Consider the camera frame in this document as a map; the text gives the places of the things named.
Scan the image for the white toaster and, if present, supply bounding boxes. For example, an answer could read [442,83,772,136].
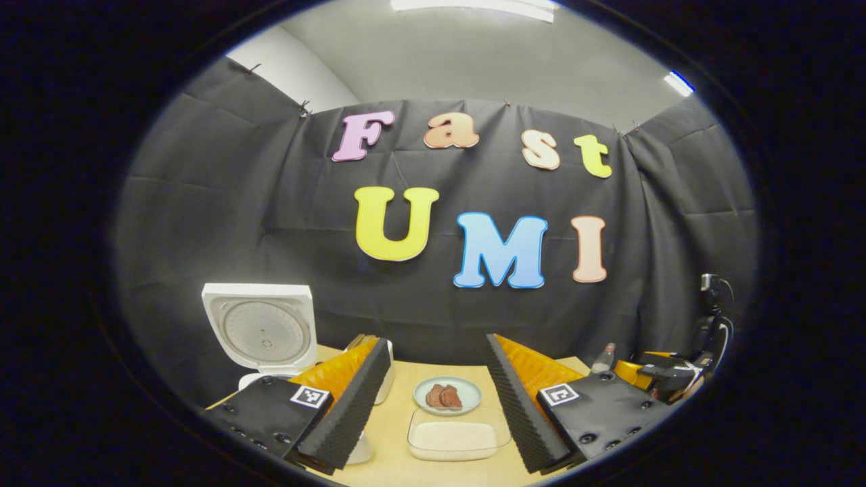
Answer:
[375,340,396,405]

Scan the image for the long ceiling light panel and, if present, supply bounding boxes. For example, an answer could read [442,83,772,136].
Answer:
[391,0,555,23]

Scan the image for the small ceiling light panel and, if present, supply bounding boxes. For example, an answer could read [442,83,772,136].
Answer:
[663,70,696,97]

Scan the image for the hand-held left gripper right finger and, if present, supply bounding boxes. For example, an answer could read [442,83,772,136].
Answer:
[486,333,674,474]

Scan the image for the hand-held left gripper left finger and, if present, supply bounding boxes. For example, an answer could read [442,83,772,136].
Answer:
[203,337,393,476]

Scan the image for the black backdrop cloth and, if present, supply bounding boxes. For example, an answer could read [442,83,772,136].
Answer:
[112,57,758,407]

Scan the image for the light blue plate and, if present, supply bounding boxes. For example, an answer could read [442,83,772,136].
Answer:
[413,376,483,416]

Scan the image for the white rice cooker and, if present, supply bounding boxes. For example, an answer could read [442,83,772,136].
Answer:
[202,283,374,466]

